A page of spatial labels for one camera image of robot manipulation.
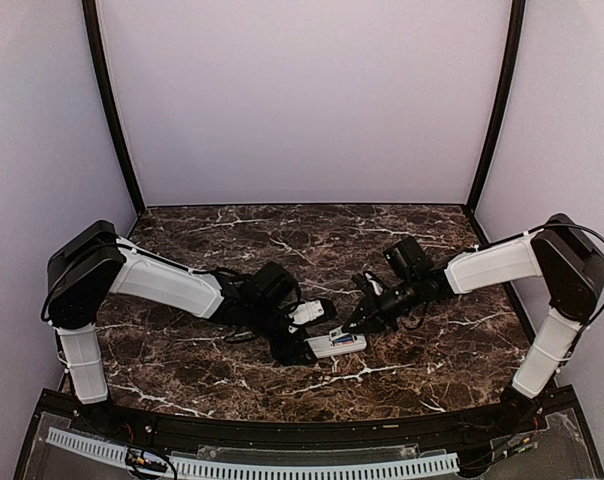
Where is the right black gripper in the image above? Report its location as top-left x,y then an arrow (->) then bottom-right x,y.
342,275 -> 422,334

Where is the white remote control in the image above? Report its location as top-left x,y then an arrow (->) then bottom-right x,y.
306,334 -> 367,359

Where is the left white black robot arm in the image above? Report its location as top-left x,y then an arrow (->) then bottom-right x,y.
40,220 -> 317,436

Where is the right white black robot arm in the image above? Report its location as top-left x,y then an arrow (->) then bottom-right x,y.
343,213 -> 604,434

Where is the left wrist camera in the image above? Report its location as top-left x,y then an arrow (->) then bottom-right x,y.
289,298 -> 337,326

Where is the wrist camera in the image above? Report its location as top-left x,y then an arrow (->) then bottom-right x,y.
289,298 -> 337,326
351,271 -> 385,297

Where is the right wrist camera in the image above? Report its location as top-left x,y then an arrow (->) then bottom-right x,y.
351,271 -> 385,297

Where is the black front rail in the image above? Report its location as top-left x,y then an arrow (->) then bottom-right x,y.
37,387 -> 576,451

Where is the white slotted cable duct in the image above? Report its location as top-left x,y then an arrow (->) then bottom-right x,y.
45,427 -> 459,479

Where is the right black frame post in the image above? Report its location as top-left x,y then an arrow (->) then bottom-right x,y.
466,0 -> 526,213

